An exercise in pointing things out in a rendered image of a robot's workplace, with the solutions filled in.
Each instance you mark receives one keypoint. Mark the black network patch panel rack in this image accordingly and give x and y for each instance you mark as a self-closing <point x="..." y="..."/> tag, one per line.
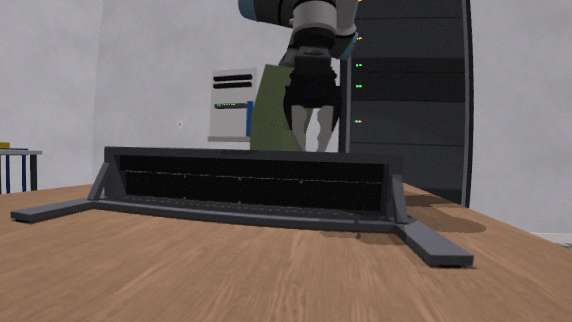
<point x="381" y="202"/>

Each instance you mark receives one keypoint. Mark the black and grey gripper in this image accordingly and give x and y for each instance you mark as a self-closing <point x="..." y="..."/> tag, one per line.
<point x="315" y="91"/>

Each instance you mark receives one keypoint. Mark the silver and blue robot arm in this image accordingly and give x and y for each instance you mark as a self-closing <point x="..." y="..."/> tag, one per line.
<point x="335" y="15"/>

